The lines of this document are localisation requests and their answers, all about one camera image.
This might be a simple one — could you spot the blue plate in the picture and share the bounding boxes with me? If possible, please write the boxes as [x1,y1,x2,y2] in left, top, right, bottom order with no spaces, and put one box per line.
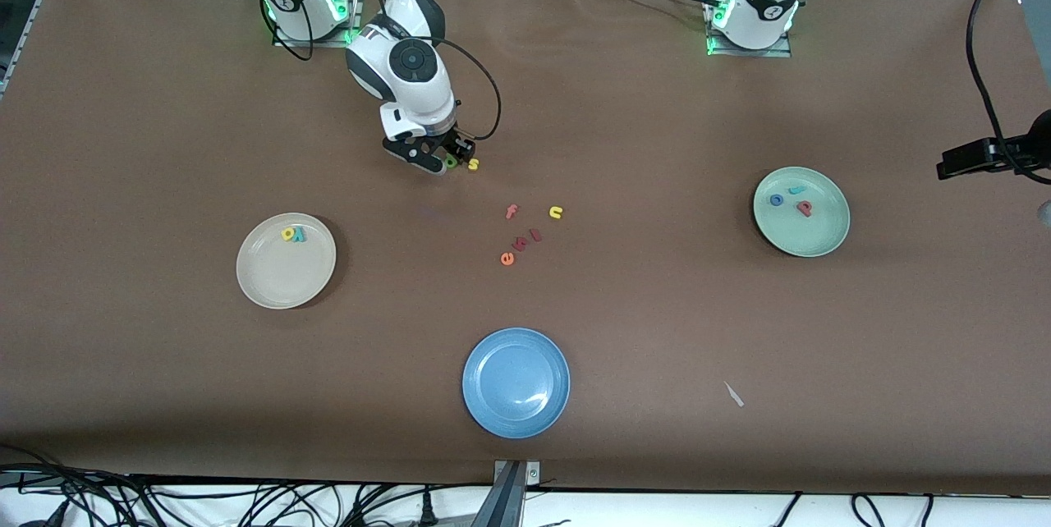
[461,328,571,439]

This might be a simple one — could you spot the silver edge bracket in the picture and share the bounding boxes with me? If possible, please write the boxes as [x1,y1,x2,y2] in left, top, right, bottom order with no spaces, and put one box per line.
[493,460,541,485]

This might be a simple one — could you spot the dark grey metal post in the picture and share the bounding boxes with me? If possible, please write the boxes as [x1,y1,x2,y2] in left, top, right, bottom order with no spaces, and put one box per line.
[470,461,526,527]

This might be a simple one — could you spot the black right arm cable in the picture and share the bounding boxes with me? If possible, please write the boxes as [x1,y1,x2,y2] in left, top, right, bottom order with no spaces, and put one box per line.
[187,0,502,142]

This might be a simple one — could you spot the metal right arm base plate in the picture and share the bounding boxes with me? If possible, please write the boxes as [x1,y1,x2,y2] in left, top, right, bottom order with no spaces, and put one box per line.
[273,0,366,48]

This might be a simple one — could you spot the brown table cover sheet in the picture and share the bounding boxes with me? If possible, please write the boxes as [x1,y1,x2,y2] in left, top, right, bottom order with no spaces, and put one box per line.
[0,0,1051,499]

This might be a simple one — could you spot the tangled black cables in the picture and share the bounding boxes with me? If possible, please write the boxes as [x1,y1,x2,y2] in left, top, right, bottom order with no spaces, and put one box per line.
[0,445,493,527]

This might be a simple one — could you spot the green plate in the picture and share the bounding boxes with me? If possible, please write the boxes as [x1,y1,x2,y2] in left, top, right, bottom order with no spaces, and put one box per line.
[753,166,851,258]

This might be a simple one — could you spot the beige brown plate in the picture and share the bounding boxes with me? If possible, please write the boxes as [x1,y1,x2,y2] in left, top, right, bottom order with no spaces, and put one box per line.
[236,213,337,310]

